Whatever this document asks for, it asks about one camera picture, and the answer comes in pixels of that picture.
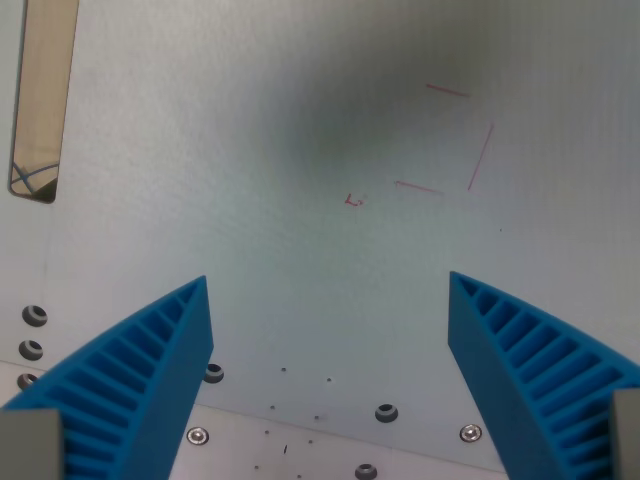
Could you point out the silver hex socket screw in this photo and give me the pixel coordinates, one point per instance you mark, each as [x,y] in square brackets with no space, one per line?
[470,433]
[198,435]

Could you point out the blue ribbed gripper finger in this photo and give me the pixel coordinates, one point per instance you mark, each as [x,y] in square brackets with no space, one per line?
[495,360]
[150,370]

